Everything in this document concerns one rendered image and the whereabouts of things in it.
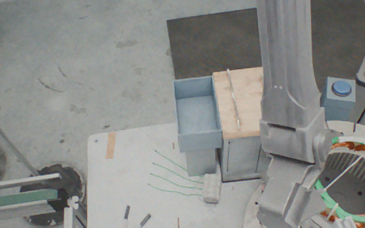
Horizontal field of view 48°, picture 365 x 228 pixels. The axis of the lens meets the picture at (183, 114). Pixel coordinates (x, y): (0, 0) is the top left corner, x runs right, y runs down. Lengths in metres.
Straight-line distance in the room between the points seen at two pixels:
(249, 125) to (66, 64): 1.83
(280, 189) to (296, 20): 0.22
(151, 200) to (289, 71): 0.80
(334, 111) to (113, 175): 0.66
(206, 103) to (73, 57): 1.68
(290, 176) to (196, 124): 0.54
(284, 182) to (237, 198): 0.64
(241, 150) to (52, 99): 1.64
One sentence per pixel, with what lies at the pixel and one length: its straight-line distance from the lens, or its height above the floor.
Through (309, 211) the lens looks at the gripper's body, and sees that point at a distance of 0.69.
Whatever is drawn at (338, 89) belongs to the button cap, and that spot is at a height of 1.04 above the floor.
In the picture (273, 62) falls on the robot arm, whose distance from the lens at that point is 0.49.
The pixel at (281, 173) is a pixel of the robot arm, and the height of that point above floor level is 1.38.
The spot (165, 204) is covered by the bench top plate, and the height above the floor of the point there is 0.78.
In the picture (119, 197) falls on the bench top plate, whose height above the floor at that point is 0.78.
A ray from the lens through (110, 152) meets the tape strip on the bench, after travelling 1.30.
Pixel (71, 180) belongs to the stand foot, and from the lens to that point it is 2.18.
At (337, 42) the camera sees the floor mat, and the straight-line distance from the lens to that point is 2.69.
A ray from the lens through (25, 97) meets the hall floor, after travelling 2.60.
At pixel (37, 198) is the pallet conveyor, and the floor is 0.76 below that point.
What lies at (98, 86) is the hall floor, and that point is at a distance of 2.49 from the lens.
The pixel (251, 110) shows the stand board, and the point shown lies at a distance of 1.00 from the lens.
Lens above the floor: 1.89
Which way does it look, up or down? 56 degrees down
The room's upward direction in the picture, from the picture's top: 7 degrees counter-clockwise
